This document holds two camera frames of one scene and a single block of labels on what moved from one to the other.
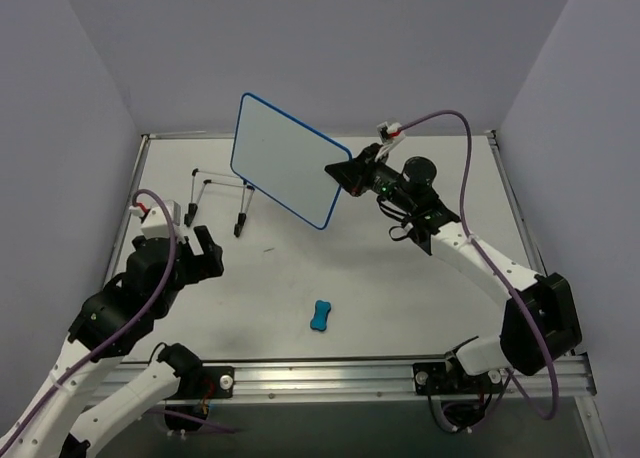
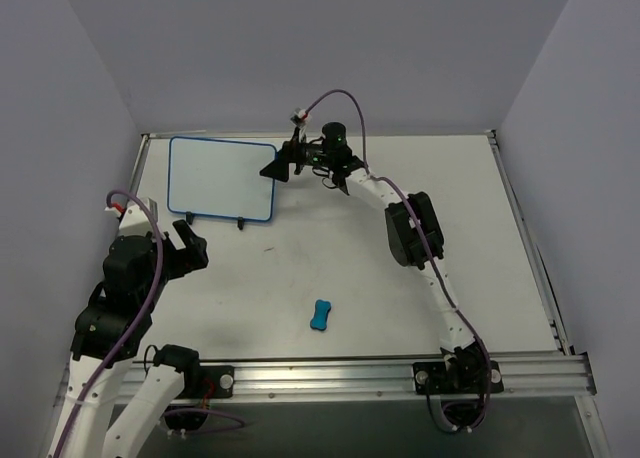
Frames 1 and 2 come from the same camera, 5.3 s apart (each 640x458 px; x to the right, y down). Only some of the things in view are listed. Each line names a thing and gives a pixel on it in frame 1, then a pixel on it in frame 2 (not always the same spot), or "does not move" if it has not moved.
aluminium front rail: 574,377 does not move
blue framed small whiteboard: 285,160 -> 220,178
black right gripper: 361,169 -> 291,155
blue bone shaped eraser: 320,317 does not move
